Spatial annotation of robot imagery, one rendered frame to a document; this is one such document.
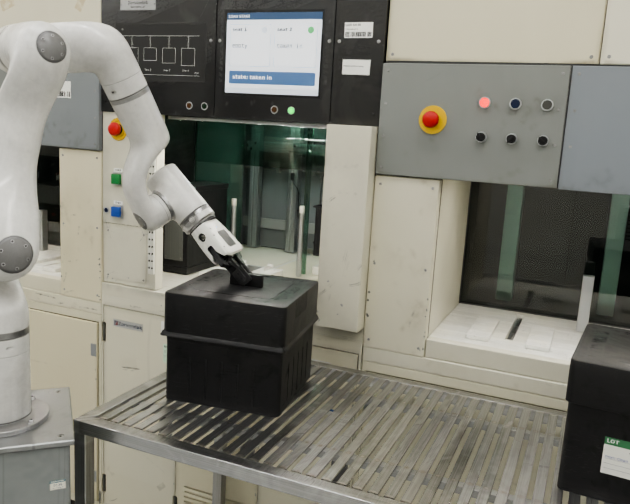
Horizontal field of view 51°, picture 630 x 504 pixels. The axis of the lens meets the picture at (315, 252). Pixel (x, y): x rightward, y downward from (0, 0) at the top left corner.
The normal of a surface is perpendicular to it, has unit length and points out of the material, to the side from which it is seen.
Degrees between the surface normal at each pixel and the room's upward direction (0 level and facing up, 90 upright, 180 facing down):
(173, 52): 90
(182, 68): 90
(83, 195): 90
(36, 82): 129
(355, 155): 90
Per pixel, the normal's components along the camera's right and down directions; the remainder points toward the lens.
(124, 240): -0.40, 0.15
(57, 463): 0.37, 0.19
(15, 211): 0.65, -0.30
